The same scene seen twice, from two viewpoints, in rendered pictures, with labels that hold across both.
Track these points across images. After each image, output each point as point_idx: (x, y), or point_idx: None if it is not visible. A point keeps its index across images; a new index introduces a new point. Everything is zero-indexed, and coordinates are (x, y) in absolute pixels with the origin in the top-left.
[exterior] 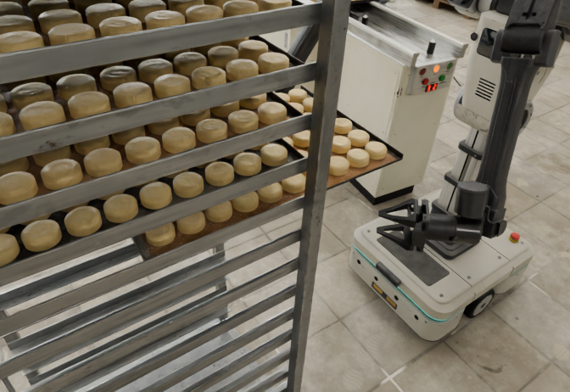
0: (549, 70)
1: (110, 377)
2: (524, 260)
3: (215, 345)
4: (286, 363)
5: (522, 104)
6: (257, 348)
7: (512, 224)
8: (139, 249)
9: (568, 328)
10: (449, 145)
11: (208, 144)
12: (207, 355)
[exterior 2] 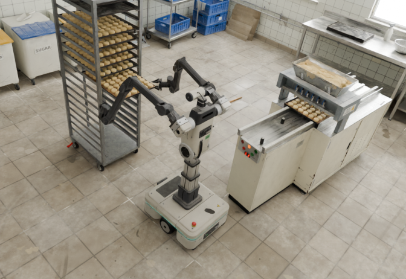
0: (189, 136)
1: (114, 127)
2: (182, 229)
3: (127, 145)
4: (131, 171)
5: (118, 98)
6: (98, 122)
7: (239, 262)
8: (83, 70)
9: (165, 270)
10: (312, 240)
11: (85, 58)
12: (90, 109)
